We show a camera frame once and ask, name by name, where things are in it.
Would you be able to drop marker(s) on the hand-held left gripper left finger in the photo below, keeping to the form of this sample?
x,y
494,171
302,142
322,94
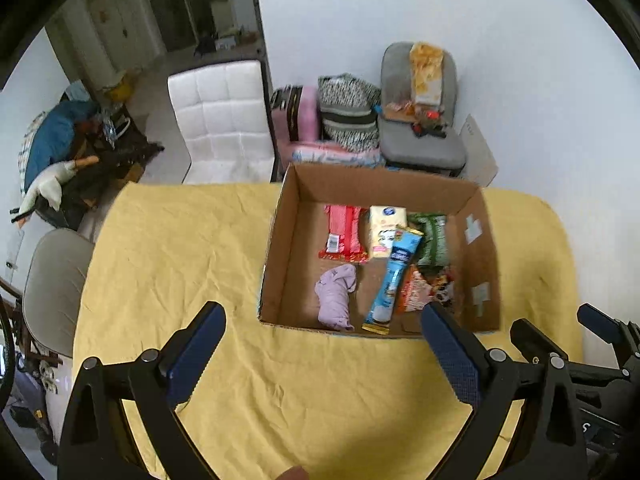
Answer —
x,y
196,355

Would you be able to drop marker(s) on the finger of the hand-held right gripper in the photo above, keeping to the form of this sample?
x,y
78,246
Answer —
x,y
600,322
530,337

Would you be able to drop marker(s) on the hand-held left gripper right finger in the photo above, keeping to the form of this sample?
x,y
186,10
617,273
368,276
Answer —
x,y
452,357

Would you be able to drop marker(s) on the orange snack packet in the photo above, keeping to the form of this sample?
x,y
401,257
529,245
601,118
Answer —
x,y
414,290

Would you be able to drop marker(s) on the blue tube-shaped packet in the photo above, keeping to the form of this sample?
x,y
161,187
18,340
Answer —
x,y
395,275

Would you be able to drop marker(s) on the green snack packet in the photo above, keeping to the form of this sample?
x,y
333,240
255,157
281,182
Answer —
x,y
434,240

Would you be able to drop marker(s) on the purple sock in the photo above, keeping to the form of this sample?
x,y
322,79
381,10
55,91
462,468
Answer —
x,y
335,295

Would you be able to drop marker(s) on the cardboard box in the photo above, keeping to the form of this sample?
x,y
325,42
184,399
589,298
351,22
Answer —
x,y
300,260

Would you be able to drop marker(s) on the red snack packet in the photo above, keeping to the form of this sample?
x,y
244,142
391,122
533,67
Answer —
x,y
345,230

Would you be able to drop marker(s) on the yellow tablecloth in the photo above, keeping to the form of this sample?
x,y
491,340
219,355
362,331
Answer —
x,y
200,240

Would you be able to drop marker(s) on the beige chair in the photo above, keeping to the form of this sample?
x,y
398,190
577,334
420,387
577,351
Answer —
x,y
55,285

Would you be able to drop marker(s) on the white board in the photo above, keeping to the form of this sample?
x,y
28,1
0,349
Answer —
x,y
477,150

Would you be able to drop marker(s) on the grey cushioned chair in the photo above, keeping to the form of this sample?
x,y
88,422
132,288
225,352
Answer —
x,y
425,152

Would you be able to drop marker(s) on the white goose plush toy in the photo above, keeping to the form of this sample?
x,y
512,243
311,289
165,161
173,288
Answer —
x,y
50,185

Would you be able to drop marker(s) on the black red small tool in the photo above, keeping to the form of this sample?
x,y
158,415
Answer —
x,y
430,125

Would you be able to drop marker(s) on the pink blue plastic package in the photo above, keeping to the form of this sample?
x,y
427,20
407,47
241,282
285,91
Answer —
x,y
335,155

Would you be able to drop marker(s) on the white padded chair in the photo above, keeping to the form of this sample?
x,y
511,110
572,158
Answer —
x,y
220,110

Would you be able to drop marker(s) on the pink suitcase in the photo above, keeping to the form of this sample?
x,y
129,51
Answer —
x,y
305,120

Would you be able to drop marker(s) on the black white patterned bag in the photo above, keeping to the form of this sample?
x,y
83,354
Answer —
x,y
350,110

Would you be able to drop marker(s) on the blue clothing pile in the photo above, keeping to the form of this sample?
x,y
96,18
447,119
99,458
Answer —
x,y
50,130

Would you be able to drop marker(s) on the yellow snack bag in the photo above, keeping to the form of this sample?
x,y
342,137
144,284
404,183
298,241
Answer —
x,y
427,80

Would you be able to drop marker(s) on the yellow plastic bag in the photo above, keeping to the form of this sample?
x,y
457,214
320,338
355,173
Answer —
x,y
122,87

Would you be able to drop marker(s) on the wooden door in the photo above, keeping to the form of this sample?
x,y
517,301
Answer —
x,y
125,30

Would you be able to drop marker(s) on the glass sliding door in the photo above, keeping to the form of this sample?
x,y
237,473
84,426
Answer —
x,y
195,5

